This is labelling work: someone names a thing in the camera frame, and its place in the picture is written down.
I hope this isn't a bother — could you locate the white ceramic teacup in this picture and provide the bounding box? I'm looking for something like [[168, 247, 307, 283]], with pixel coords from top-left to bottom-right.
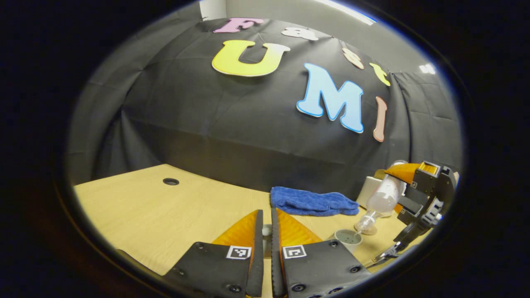
[[329, 229, 364, 254]]

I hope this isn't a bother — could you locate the white toaster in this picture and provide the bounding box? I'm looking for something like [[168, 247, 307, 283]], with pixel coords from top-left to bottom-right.
[[357, 169, 398, 209]]

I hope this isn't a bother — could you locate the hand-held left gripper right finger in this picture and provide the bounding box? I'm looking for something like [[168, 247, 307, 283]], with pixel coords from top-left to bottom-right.
[[271, 207, 371, 298]]

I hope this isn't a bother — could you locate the blue towel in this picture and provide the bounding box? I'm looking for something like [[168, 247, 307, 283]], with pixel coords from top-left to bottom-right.
[[270, 186, 360, 217]]

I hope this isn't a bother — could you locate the black backdrop cloth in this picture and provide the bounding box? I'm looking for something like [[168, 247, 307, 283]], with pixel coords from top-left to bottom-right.
[[68, 17, 462, 199]]

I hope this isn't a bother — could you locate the clear plastic water bottle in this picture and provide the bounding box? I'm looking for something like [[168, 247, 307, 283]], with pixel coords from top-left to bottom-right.
[[354, 161, 408, 234]]

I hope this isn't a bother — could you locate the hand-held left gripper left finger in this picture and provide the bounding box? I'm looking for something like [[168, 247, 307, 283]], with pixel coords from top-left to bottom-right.
[[159, 209, 264, 298]]

